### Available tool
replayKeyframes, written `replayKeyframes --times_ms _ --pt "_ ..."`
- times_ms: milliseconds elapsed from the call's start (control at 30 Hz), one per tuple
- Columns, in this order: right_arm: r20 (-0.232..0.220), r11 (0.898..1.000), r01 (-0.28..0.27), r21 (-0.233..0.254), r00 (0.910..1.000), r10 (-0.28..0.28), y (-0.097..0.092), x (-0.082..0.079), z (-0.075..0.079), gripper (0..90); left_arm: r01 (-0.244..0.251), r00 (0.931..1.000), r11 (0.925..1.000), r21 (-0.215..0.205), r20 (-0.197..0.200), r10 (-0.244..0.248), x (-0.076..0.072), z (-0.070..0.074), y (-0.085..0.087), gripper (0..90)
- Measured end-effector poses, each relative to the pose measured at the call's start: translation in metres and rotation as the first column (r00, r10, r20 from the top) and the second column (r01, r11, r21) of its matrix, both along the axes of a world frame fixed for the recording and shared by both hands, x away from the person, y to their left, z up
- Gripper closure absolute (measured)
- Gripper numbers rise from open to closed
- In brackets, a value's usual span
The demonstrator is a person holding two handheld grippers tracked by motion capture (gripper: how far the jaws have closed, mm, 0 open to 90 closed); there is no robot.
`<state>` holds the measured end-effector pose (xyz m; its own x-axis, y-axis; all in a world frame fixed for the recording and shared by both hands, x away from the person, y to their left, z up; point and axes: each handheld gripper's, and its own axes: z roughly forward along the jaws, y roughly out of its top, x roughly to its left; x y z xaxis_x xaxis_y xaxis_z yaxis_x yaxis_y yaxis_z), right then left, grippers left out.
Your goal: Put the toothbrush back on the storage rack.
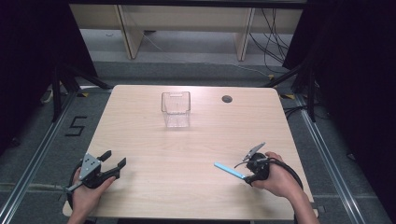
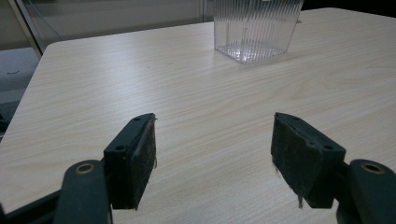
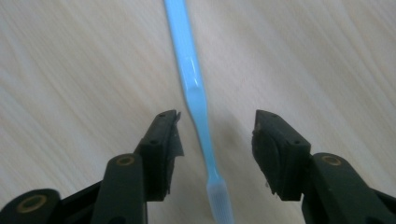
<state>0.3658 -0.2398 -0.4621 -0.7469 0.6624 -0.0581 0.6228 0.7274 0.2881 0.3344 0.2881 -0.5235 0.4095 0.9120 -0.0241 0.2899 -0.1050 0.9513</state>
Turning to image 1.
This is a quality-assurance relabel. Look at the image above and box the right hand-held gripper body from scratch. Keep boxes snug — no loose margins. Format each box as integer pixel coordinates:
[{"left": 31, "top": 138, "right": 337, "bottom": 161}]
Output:
[{"left": 242, "top": 142, "right": 271, "bottom": 183}]

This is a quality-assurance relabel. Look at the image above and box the thin white cable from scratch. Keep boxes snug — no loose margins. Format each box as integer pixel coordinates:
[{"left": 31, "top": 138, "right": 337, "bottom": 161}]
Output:
[{"left": 229, "top": 63, "right": 273, "bottom": 77}]

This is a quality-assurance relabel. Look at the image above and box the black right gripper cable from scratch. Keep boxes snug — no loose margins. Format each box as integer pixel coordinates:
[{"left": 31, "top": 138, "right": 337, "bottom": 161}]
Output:
[{"left": 266, "top": 157, "right": 304, "bottom": 191}]

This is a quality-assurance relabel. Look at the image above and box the clear plastic container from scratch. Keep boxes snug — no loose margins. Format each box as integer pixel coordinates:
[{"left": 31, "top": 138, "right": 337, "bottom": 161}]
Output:
[{"left": 160, "top": 91, "right": 191, "bottom": 129}]

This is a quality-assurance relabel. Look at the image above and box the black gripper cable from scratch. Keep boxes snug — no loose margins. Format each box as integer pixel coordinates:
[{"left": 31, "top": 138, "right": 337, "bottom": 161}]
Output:
[
  {"left": 66, "top": 163, "right": 82, "bottom": 210},
  {"left": 266, "top": 157, "right": 304, "bottom": 191}
]

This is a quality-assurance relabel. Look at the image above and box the person's left hand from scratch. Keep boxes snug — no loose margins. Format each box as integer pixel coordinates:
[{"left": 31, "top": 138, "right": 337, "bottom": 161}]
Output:
[{"left": 71, "top": 167, "right": 117, "bottom": 218}]

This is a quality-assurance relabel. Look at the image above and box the metal floor rail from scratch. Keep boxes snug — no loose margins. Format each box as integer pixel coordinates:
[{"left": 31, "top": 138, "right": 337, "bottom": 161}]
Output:
[
  {"left": 0, "top": 89, "right": 80, "bottom": 224},
  {"left": 293, "top": 92, "right": 367, "bottom": 224}
]

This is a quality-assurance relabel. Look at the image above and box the black metal stand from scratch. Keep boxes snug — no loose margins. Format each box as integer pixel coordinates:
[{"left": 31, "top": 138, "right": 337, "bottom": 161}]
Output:
[
  {"left": 50, "top": 60, "right": 114, "bottom": 123},
  {"left": 262, "top": 59, "right": 318, "bottom": 123}
]

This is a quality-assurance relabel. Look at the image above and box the bundle of black cables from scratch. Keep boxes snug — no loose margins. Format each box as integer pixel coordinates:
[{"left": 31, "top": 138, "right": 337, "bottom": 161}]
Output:
[{"left": 247, "top": 7, "right": 292, "bottom": 74}]

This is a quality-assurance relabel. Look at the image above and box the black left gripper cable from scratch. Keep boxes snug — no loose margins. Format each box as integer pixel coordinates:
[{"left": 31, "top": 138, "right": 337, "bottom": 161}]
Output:
[{"left": 66, "top": 163, "right": 82, "bottom": 210}]

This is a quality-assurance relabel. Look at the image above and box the person's right hand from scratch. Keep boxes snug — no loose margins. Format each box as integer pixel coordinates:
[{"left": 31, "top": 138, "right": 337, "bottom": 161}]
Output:
[{"left": 250, "top": 150, "right": 303, "bottom": 201}]

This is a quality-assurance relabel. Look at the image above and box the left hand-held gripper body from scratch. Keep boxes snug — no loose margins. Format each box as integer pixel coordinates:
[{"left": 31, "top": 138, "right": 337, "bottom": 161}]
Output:
[{"left": 64, "top": 152, "right": 121, "bottom": 192}]

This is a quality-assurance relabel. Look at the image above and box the black curtain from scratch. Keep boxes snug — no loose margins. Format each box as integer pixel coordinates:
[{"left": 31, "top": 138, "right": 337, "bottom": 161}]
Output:
[
  {"left": 281, "top": 0, "right": 396, "bottom": 223},
  {"left": 0, "top": 0, "right": 98, "bottom": 153}
]

